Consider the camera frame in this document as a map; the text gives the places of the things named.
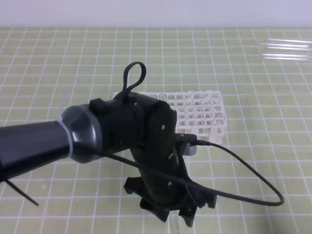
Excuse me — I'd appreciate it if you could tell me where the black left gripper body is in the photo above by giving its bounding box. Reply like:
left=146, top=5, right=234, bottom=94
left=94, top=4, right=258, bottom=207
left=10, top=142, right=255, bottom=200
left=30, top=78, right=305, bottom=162
left=124, top=143, right=216, bottom=209

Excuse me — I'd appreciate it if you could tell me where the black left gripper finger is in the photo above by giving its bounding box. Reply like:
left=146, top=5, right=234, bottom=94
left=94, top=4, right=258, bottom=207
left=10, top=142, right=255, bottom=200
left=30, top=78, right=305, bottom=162
left=178, top=205, right=197, bottom=227
left=139, top=198, right=170, bottom=222

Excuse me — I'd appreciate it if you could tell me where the clear glass test tube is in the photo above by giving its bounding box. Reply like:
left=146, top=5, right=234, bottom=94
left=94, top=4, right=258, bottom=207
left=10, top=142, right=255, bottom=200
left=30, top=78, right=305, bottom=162
left=169, top=211, right=181, bottom=234

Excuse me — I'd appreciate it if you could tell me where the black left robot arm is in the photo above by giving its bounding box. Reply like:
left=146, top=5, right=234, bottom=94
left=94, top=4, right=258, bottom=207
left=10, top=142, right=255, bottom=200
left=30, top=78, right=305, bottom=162
left=0, top=93, right=217, bottom=227

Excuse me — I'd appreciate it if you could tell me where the white plastic test tube rack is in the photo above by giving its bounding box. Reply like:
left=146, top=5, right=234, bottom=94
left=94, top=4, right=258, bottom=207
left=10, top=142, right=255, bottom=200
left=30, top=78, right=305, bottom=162
left=111, top=90, right=227, bottom=144

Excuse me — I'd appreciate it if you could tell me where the green checkered tablecloth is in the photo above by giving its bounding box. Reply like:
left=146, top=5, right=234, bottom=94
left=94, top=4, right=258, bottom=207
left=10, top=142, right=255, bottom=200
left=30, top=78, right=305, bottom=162
left=0, top=28, right=312, bottom=234

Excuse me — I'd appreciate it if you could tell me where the clear tube lying bottom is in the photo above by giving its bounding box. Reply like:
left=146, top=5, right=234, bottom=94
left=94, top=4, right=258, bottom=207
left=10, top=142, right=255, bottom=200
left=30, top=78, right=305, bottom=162
left=262, top=54, right=312, bottom=60

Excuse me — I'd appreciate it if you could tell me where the clear tube lying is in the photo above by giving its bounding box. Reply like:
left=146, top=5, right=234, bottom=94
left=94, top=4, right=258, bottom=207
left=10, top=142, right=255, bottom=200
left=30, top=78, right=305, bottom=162
left=259, top=43, right=312, bottom=51
left=267, top=38, right=312, bottom=44
left=262, top=54, right=312, bottom=60

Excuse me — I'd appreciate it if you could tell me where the clear tube lying middle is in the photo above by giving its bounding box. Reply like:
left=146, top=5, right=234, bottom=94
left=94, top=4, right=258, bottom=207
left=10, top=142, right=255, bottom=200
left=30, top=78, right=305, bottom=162
left=259, top=43, right=312, bottom=51

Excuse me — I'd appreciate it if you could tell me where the clear tube lying top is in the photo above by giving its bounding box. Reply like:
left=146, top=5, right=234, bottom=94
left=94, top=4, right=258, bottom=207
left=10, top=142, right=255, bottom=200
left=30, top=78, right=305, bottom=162
left=267, top=38, right=312, bottom=44

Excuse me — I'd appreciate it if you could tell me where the black zip tie tail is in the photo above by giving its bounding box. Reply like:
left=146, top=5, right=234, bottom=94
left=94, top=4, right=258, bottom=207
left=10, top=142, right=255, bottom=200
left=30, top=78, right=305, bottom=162
left=4, top=180, right=39, bottom=206

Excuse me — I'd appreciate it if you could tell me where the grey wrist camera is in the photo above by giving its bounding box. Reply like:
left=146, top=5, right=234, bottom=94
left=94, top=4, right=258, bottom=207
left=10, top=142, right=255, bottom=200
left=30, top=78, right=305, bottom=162
left=175, top=134, right=197, bottom=156

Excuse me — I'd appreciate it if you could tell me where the black camera cable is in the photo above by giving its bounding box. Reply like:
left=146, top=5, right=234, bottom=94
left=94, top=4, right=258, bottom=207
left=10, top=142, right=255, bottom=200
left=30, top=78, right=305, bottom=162
left=80, top=62, right=285, bottom=207

